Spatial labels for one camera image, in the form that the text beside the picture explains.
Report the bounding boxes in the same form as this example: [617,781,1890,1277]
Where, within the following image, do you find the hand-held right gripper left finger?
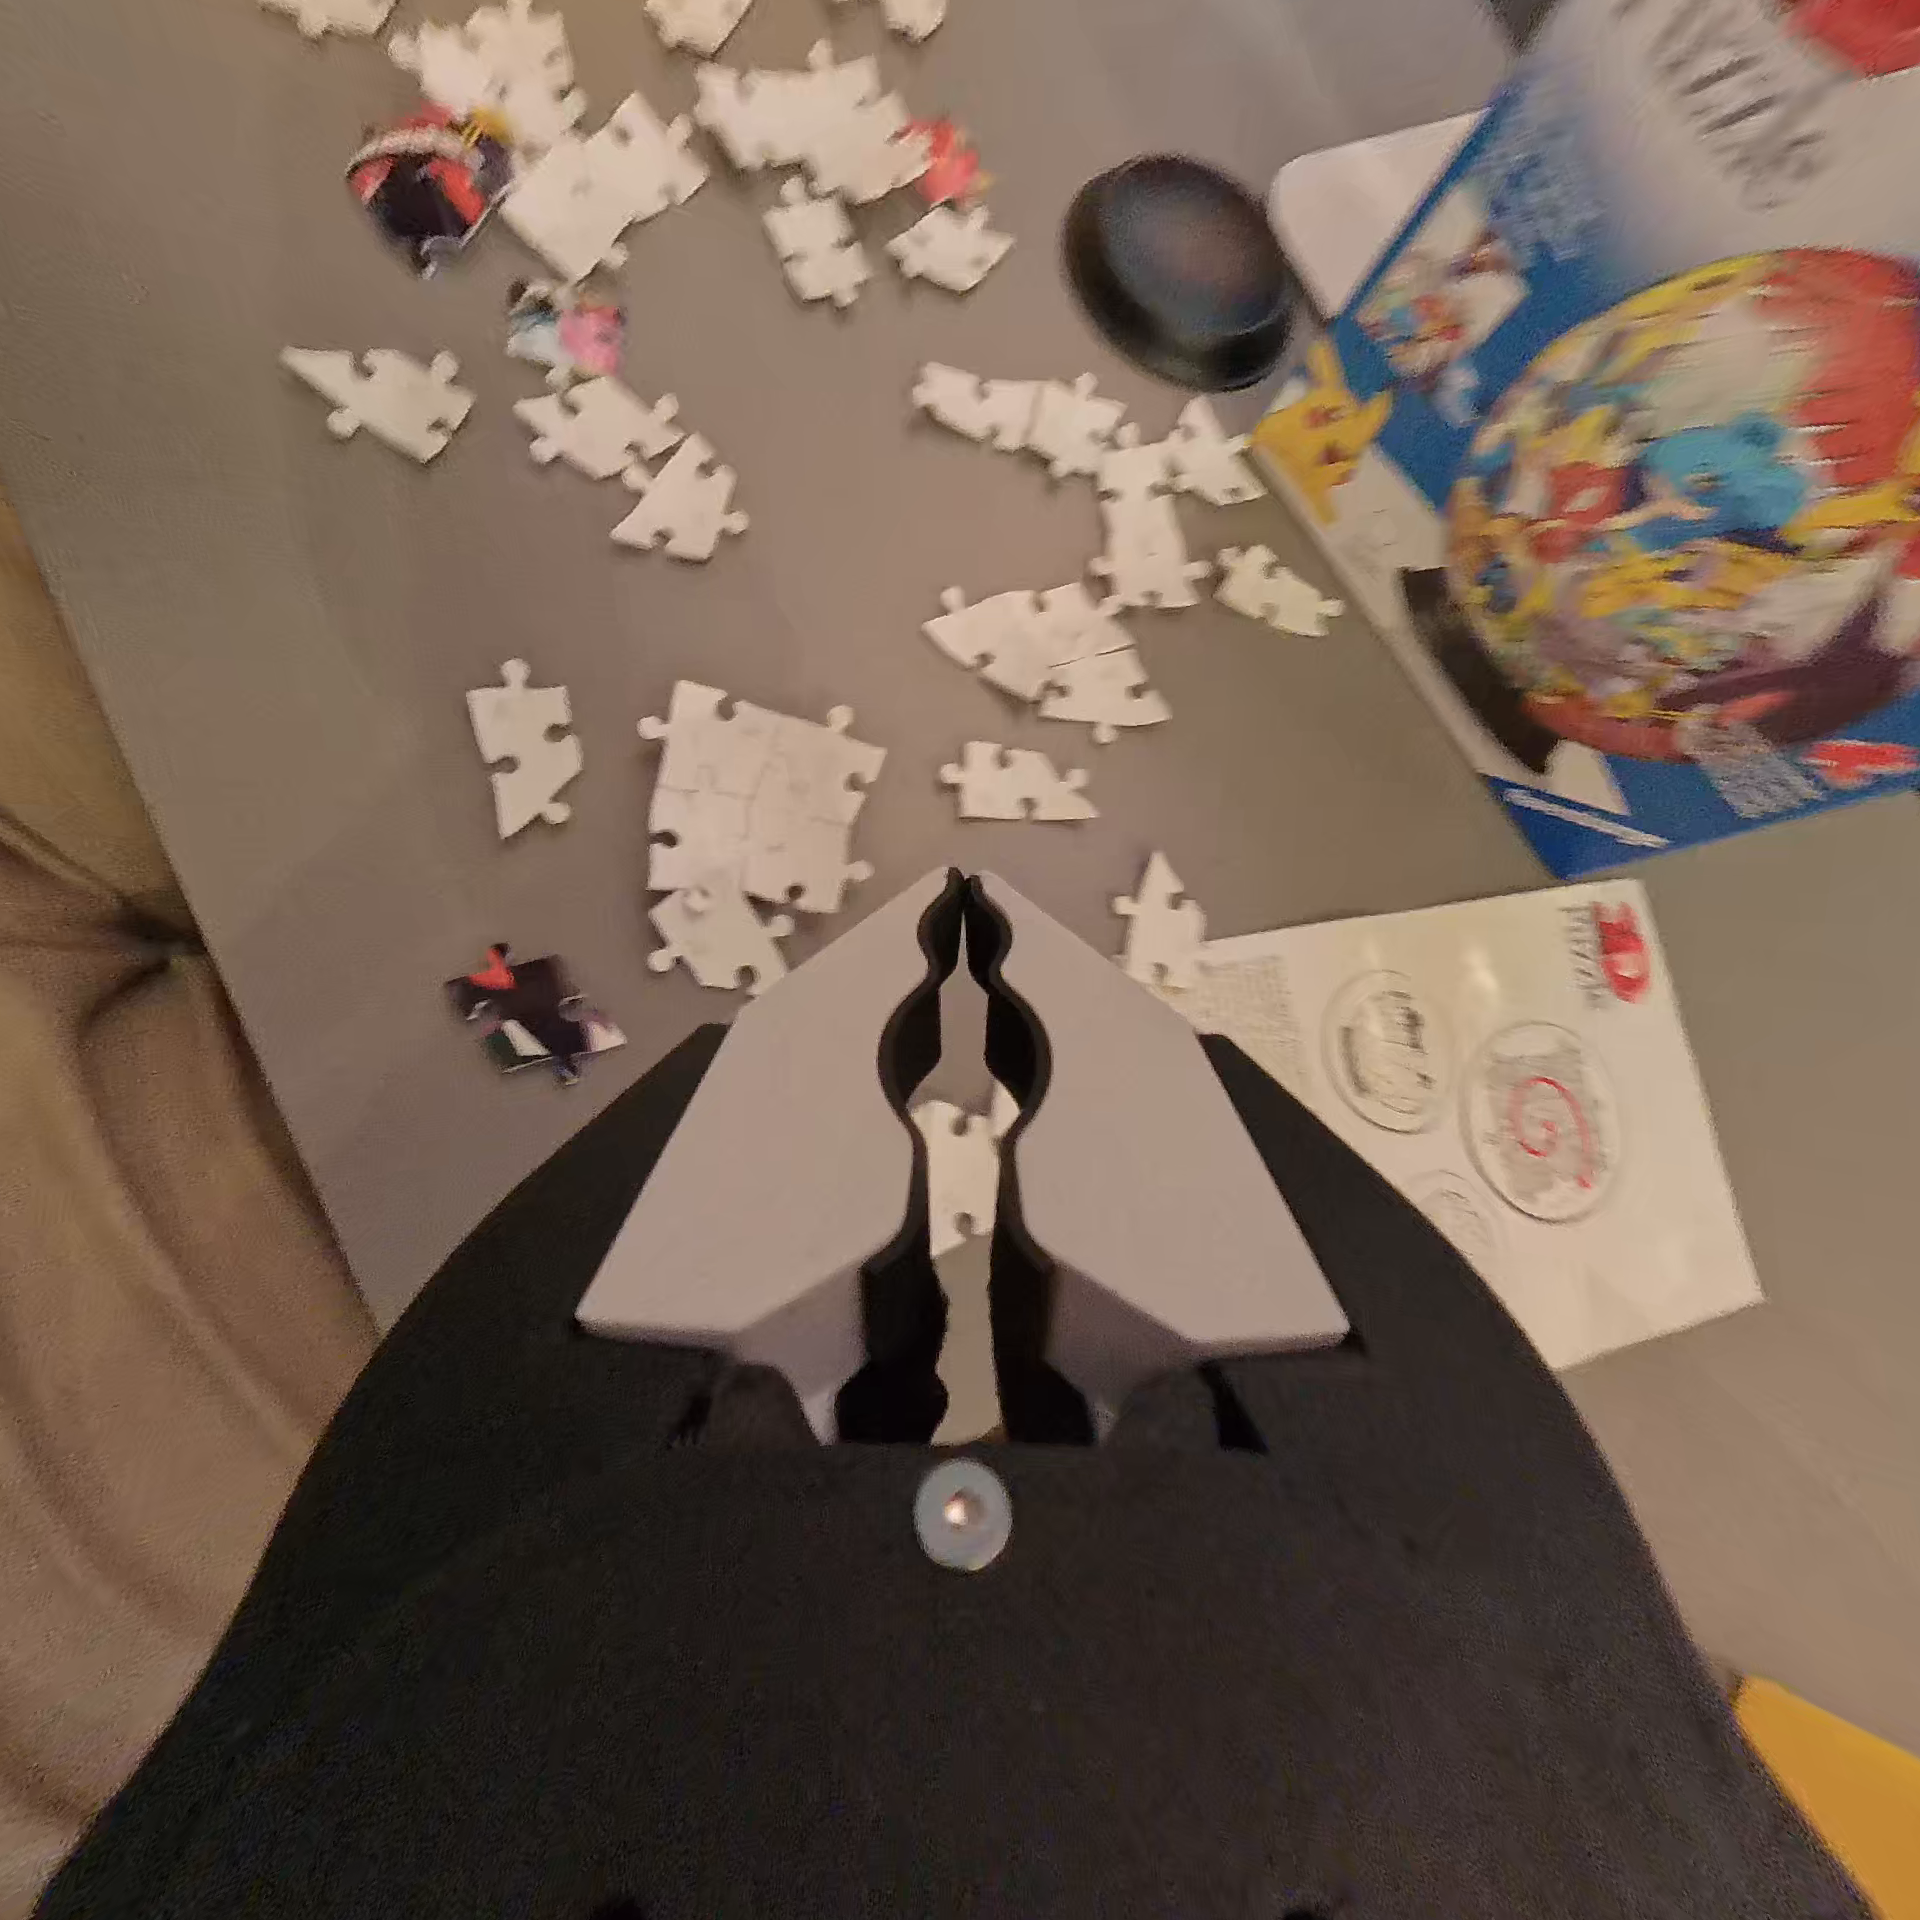
[574,863,965,1440]

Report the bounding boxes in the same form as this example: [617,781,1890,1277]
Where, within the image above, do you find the white puzzle pieces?
[257,0,1348,1262]

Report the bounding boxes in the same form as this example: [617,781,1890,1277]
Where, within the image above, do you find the white instruction leaflet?
[1155,877,1768,1369]

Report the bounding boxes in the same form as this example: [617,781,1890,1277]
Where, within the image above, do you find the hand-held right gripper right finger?
[965,869,1354,1440]

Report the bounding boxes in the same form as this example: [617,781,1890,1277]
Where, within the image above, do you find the blue puzzle box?
[1250,0,1920,883]

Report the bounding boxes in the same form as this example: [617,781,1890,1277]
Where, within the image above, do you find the pink red printed puzzle piece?
[897,117,992,211]

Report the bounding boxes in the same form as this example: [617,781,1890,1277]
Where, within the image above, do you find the red and black puzzle piece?
[346,103,519,279]

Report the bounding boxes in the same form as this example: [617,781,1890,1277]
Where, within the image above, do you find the dark printed puzzle piece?
[446,943,628,1085]

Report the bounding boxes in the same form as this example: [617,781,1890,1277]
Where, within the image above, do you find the person's beige trousers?
[0,479,383,1876]

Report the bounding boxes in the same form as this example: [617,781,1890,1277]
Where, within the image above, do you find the black round puzzle stand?
[1063,155,1304,394]

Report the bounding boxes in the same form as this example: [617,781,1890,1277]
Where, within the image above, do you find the pink and blue puzzle piece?
[501,276,628,377]

